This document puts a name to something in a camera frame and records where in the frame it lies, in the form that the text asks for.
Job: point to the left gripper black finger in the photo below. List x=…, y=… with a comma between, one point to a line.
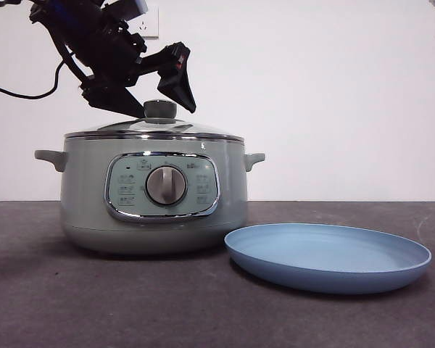
x=177, y=81
x=112, y=98

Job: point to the glass lid with green knob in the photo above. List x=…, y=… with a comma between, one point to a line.
x=161, y=108

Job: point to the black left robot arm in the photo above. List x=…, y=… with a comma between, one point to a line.
x=101, y=40

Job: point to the pale green electric steamer pot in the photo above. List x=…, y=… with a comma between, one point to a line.
x=85, y=188

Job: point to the blue round plate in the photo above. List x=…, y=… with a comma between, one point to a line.
x=311, y=253

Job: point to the white wall power socket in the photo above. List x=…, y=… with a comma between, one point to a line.
x=150, y=25

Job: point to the pale grey left wrist camera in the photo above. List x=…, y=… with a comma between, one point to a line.
x=132, y=9

